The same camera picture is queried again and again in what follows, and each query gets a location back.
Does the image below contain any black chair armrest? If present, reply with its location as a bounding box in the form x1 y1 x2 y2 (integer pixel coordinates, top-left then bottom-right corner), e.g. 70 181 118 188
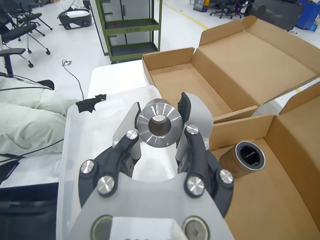
0 48 27 77

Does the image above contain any silver metal bush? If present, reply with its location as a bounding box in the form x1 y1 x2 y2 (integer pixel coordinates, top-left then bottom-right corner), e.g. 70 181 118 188
136 98 185 148

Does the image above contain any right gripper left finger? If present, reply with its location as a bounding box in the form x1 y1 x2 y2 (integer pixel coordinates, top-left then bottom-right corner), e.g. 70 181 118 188
79 102 143 198

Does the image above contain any green metal shelf cart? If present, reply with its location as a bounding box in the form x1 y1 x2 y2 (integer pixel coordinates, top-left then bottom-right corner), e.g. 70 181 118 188
94 0 169 64

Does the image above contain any black tape piece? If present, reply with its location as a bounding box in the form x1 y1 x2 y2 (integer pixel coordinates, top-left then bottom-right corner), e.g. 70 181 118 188
75 94 107 114

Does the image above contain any black folding chair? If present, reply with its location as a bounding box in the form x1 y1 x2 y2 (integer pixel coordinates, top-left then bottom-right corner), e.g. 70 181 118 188
0 7 51 68
0 0 53 37

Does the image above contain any shallow cardboard box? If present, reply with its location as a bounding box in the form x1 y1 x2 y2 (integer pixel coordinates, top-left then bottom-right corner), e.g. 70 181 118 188
142 15 320 124
209 81 320 240

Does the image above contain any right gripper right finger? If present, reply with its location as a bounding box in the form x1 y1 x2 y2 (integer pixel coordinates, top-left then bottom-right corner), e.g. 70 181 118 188
175 92 235 218

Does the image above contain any brown linear bearing bush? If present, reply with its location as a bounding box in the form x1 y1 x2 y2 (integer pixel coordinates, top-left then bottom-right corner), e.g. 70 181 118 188
219 140 266 179

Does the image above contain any black sofa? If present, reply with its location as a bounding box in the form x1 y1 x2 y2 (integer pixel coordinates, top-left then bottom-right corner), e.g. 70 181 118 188
246 0 305 32

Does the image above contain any clear plastic tray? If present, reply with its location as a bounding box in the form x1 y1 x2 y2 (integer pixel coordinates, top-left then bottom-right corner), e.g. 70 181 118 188
55 85 181 240

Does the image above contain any person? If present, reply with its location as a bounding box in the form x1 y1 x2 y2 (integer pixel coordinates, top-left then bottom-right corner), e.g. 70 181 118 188
0 75 81 157

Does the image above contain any thin black cable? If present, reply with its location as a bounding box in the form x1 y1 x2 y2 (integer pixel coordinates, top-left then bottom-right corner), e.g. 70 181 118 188
62 60 85 101

